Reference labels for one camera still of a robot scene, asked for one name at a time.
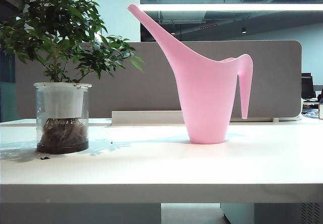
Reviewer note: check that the pink plastic watering can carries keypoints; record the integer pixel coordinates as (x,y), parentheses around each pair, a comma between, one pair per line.
(209,95)

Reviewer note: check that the red lit ceiling sign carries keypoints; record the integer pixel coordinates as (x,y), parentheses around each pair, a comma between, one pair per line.
(209,26)

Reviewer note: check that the long ceiling light strip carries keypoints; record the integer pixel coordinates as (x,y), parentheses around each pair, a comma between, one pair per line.
(227,7)

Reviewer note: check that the black computer monitor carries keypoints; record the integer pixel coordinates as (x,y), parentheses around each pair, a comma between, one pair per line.
(308,87)

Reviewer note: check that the beige box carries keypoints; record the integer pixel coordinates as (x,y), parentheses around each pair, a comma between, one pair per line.
(321,111)

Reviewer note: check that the white inner plant pot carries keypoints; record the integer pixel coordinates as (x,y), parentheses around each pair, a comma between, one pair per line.
(63,100)

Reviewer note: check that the green leafy plant with roots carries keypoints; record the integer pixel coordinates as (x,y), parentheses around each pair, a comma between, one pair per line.
(58,19)

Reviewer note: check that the grey vented cabinet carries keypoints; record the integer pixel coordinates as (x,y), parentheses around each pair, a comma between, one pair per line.
(265,214)

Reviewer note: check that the grey table support panel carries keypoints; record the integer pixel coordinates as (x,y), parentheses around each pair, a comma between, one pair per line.
(75,214)

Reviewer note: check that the fallen dark leaf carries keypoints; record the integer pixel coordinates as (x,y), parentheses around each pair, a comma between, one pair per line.
(45,158)

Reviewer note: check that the white divider foot bracket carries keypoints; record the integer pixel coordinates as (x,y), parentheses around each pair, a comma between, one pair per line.
(262,119)

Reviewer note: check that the black ceiling spot lamp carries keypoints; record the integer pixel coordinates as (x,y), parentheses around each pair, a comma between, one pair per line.
(244,30)

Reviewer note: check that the clear glass plant jar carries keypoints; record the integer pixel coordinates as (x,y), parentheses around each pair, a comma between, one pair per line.
(40,123)

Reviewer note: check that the grey desk divider panel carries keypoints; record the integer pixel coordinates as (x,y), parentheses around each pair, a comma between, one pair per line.
(272,82)

